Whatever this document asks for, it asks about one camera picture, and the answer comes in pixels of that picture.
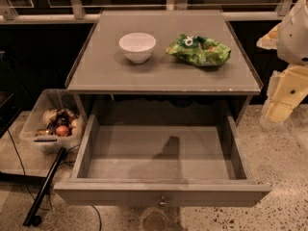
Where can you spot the white ceramic bowl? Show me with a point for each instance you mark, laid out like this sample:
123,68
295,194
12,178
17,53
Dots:
137,47

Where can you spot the metal window railing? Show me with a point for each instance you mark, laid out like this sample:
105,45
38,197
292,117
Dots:
79,11

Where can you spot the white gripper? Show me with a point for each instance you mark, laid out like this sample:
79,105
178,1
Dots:
294,36

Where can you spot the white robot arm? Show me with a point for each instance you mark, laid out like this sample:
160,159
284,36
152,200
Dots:
292,41

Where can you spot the grey cabinet with top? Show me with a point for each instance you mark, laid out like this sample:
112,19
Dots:
102,68

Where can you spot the black pole on floor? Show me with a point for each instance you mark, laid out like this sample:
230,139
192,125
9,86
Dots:
47,180

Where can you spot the clear plastic storage bin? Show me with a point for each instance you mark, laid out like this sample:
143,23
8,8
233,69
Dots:
53,109

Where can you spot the open grey top drawer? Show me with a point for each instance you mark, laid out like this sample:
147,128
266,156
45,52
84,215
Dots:
134,165

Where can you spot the metal drawer knob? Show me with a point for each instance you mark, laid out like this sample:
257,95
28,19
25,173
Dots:
163,202

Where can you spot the green rice chip bag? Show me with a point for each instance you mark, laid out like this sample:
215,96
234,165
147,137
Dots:
199,51

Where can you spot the red apple in bin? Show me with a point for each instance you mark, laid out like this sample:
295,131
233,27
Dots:
62,131

